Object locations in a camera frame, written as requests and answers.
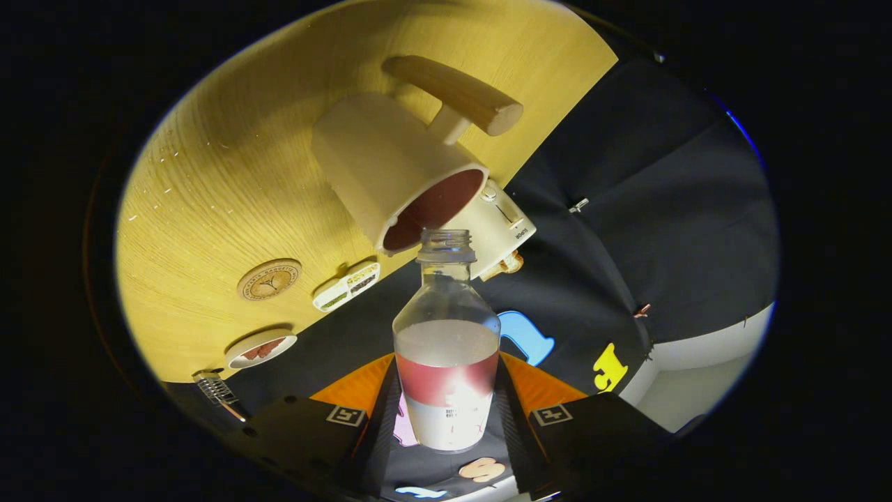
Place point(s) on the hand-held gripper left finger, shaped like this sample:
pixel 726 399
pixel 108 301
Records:
pixel 380 453

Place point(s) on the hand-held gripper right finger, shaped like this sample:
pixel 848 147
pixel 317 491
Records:
pixel 519 446

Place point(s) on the clear juice bottle red label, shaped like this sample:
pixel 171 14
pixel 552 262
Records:
pixel 447 390

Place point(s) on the round wooden coaster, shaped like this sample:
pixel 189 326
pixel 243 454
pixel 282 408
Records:
pixel 269 279

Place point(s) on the reddish brown meat patty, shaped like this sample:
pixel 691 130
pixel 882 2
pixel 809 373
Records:
pixel 273 344
pixel 251 353

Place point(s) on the white divided dish of beans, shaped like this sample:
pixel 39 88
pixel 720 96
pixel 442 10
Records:
pixel 346 286

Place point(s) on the white round plate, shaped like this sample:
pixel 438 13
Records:
pixel 240 352

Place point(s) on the toast slice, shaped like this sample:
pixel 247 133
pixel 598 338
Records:
pixel 507 266

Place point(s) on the pink clip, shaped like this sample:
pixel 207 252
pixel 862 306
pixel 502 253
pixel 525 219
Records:
pixel 641 309

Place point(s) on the cream toaster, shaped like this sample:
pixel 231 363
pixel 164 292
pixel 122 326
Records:
pixel 502 226

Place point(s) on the silver clip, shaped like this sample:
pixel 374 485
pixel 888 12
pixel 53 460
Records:
pixel 578 205

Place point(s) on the wooden table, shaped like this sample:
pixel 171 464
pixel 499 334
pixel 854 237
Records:
pixel 244 174

